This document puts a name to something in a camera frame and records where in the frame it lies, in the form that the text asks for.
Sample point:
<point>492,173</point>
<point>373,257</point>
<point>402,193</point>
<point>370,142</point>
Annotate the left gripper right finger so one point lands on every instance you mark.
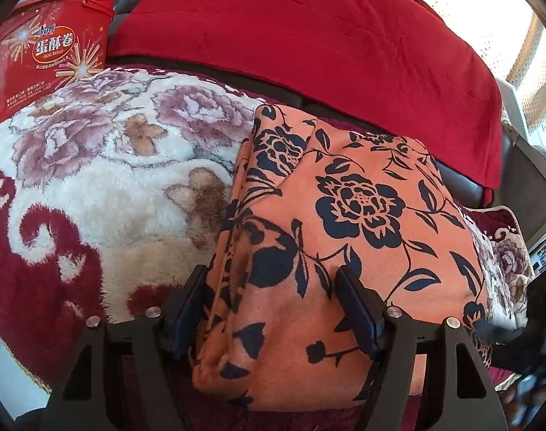
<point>457,393</point>

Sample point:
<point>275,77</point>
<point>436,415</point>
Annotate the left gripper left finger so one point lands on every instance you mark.
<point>118,377</point>

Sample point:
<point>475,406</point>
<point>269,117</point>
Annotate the orange floral garment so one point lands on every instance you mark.
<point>308,199</point>

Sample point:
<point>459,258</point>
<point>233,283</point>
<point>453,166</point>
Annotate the red floral plush blanket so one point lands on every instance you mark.
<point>111,191</point>

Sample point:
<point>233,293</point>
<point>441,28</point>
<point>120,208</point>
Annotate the red cloth on sofa back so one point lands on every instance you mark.
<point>326,49</point>

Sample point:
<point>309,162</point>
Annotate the red egg roll box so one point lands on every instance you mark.
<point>49,44</point>

